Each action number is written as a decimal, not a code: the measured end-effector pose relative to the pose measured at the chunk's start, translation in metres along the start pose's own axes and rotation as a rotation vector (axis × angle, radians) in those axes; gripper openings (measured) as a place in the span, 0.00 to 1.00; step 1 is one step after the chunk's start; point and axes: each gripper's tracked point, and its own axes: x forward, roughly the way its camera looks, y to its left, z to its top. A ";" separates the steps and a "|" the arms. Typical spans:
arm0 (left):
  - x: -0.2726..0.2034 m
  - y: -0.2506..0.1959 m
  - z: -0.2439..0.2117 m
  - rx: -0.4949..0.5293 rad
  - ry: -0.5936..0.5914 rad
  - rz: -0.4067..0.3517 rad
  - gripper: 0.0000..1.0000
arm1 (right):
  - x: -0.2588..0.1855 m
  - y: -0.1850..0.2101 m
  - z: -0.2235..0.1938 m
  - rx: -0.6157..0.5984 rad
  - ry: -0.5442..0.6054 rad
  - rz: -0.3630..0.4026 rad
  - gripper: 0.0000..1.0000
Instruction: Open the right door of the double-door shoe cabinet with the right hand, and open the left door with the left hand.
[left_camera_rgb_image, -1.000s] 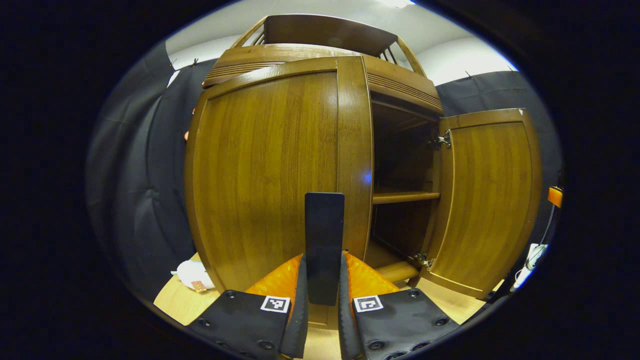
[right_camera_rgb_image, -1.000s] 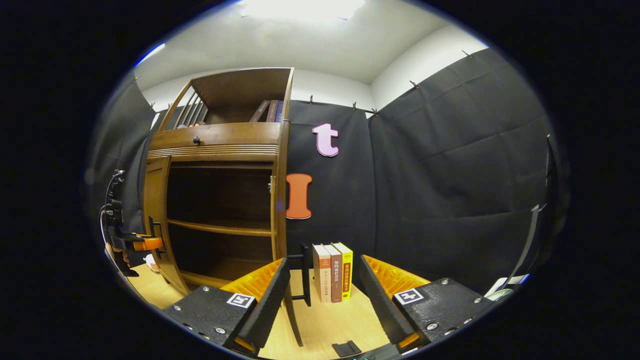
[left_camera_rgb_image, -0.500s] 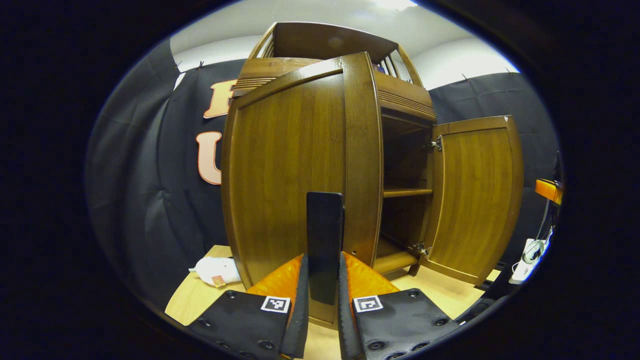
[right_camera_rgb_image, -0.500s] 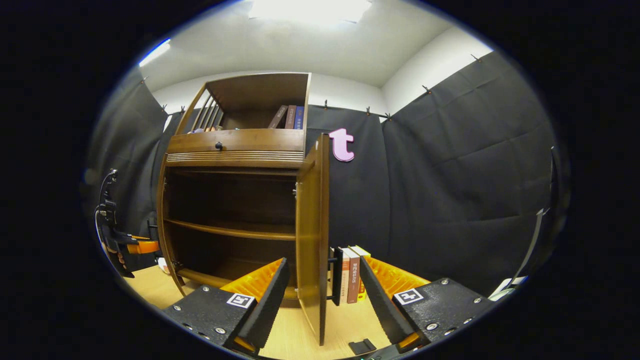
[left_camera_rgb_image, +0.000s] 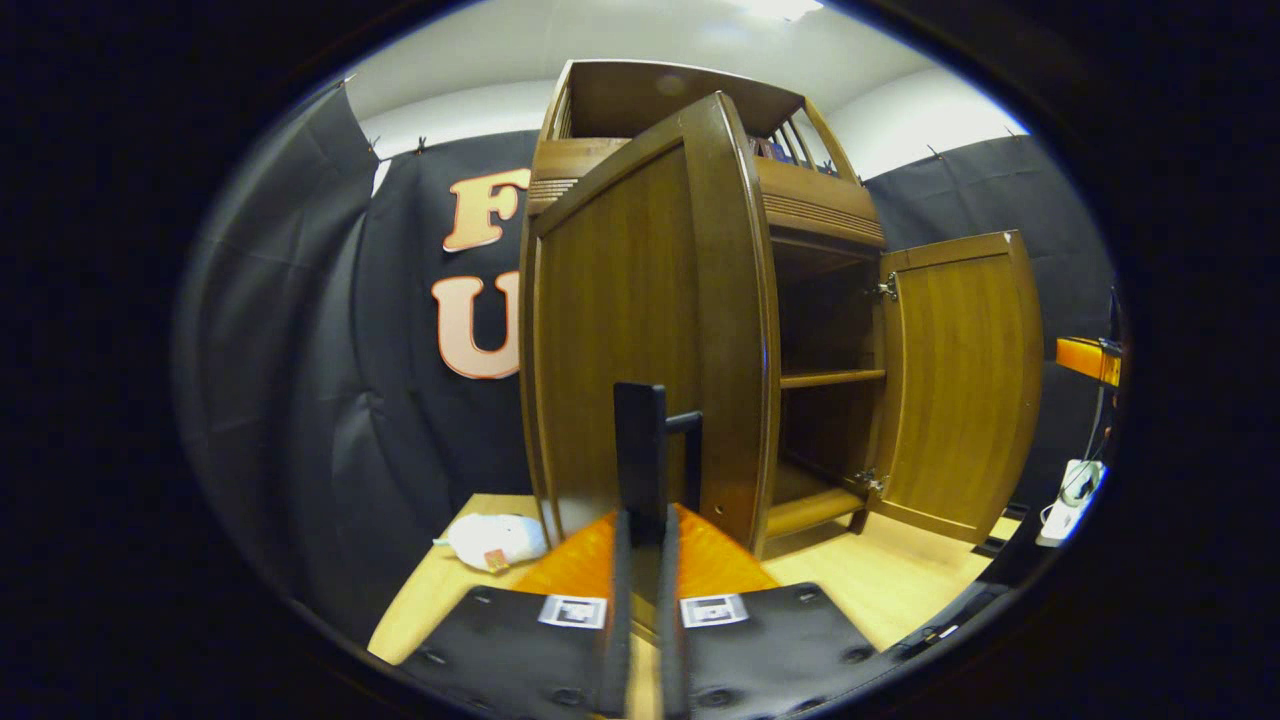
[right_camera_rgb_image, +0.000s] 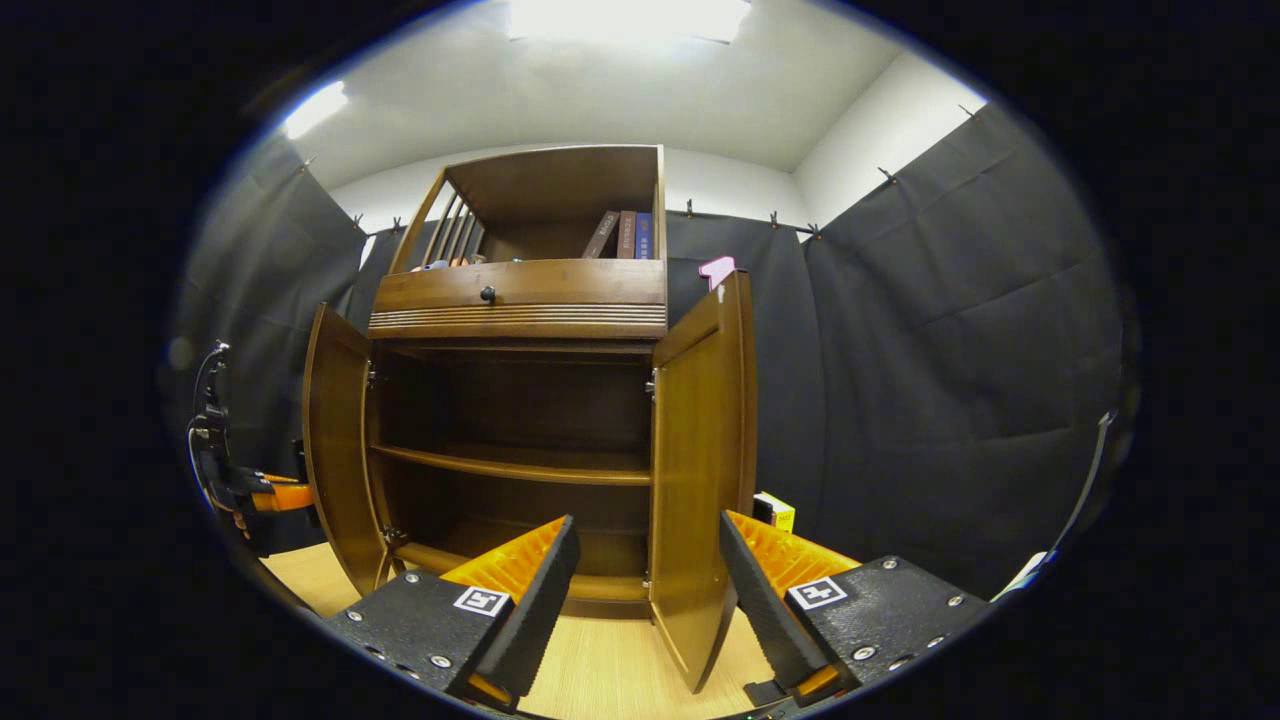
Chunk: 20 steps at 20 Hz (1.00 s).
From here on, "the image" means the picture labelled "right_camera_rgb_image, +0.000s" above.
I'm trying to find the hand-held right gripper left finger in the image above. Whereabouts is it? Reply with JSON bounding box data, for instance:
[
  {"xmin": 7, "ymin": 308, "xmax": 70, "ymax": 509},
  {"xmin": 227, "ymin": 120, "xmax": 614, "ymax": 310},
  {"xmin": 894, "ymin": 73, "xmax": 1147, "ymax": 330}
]
[{"xmin": 324, "ymin": 514, "xmax": 582, "ymax": 713}]

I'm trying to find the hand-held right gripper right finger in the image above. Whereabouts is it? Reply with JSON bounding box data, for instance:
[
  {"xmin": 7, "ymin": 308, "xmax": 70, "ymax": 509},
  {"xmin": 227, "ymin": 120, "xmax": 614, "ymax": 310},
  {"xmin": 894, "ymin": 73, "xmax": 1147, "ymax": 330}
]
[{"xmin": 718, "ymin": 510, "xmax": 992, "ymax": 710}]

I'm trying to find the wooden cabinet door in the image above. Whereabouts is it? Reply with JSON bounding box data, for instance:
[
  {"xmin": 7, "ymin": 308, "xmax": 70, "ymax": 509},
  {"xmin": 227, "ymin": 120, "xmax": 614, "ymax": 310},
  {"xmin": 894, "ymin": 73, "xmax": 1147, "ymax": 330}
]
[
  {"xmin": 303, "ymin": 303, "xmax": 393, "ymax": 598},
  {"xmin": 648, "ymin": 270, "xmax": 758, "ymax": 694}
]

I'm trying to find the wooden double-door shoe cabinet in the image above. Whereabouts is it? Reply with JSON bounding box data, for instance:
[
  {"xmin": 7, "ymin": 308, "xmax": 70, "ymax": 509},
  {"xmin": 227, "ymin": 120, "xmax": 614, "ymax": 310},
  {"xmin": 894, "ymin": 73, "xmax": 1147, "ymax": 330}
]
[{"xmin": 303, "ymin": 145, "xmax": 758, "ymax": 694}]

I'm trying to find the yellow box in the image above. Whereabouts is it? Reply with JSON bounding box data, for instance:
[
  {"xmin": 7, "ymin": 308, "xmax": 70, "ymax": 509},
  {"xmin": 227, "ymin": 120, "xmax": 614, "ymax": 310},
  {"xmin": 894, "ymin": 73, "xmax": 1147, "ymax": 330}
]
[{"xmin": 752, "ymin": 491, "xmax": 797, "ymax": 534}]

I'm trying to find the wooden inner shelf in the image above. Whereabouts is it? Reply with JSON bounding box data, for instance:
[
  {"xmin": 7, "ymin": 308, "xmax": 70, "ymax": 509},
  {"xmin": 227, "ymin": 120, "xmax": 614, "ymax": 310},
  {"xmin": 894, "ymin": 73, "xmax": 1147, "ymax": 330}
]
[{"xmin": 370, "ymin": 443, "xmax": 653, "ymax": 488}]

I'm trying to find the black backdrop cloth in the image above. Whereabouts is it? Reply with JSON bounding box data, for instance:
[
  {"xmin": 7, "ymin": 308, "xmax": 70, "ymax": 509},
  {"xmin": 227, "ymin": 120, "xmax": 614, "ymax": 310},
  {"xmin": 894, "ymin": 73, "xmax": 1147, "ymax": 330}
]
[{"xmin": 165, "ymin": 100, "xmax": 1141, "ymax": 601}]

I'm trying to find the leaning dark brown book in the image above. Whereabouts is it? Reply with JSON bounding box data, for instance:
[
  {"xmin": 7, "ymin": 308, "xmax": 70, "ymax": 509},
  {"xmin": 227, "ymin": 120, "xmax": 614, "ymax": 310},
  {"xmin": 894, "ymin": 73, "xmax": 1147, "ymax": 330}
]
[{"xmin": 582, "ymin": 210, "xmax": 621, "ymax": 260}]

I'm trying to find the small ceiling light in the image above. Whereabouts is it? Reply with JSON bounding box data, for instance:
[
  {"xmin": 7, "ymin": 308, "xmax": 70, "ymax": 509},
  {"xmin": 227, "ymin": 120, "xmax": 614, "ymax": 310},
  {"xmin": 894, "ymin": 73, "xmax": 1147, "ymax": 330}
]
[{"xmin": 283, "ymin": 80, "xmax": 349, "ymax": 139}]

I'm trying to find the large ceiling light panel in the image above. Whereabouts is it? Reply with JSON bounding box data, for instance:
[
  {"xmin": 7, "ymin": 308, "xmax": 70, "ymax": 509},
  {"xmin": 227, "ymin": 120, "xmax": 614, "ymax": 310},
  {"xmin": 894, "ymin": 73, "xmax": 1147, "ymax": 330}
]
[{"xmin": 508, "ymin": 0, "xmax": 751, "ymax": 43}]

